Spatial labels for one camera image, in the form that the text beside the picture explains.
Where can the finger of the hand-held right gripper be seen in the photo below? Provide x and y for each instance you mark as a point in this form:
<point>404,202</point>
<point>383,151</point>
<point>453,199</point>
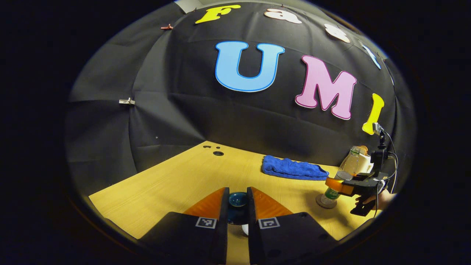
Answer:
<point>336,184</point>

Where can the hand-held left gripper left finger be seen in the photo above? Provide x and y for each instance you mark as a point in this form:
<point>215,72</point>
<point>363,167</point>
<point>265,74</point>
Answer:
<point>224,228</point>

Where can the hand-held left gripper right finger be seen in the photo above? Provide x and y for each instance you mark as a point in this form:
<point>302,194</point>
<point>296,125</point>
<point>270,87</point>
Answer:
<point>251,228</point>

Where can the clear plastic water bottle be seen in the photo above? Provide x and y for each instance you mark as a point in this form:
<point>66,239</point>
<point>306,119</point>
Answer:
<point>347,169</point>

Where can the white toaster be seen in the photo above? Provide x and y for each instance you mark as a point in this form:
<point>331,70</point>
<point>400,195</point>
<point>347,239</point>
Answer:
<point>366,162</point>

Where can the brown bread slice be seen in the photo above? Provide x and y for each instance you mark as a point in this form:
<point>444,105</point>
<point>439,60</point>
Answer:
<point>364,149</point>

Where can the blue towel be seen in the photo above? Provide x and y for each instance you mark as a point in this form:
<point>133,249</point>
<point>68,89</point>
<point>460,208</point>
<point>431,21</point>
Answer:
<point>290,168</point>

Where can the black backdrop cloth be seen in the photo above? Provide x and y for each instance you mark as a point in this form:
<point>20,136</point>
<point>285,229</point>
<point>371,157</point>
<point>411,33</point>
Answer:
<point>165,92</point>

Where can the silver metal clip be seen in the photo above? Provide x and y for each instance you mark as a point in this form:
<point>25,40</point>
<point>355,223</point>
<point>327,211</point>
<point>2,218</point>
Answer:
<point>127,101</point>

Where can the red metal clip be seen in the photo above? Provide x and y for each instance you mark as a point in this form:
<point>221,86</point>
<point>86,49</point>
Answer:
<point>166,27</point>

